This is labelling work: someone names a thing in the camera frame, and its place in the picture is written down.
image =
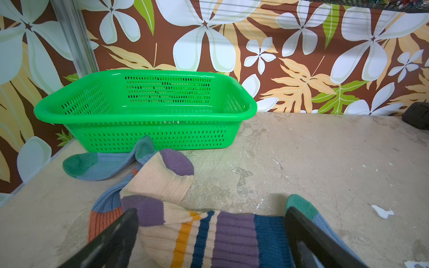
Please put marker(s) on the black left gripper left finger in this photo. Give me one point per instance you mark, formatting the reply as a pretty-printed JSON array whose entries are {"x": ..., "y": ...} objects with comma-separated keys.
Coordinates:
[{"x": 112, "y": 248}]

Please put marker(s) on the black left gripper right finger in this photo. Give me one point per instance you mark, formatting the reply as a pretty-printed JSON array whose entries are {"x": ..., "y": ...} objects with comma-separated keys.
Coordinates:
[{"x": 309, "y": 245}]

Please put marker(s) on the cream purple striped sock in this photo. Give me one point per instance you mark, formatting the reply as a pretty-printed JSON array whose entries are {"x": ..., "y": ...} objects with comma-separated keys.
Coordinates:
[
  {"x": 166, "y": 176},
  {"x": 177, "y": 238}
]

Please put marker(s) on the blue green orange sock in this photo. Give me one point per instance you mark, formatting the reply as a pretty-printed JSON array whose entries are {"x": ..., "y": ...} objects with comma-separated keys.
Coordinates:
[
  {"x": 102, "y": 166},
  {"x": 107, "y": 209}
]

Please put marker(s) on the white paper scrap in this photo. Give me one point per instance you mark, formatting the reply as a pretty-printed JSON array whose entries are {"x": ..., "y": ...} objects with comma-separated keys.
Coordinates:
[{"x": 382, "y": 213}]

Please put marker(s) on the green plastic basket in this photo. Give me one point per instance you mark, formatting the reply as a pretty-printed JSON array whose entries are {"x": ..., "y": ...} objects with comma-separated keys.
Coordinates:
[{"x": 110, "y": 111}]

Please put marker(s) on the black plastic tool case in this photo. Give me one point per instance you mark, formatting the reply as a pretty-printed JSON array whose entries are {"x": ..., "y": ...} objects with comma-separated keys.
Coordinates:
[{"x": 417, "y": 115}]

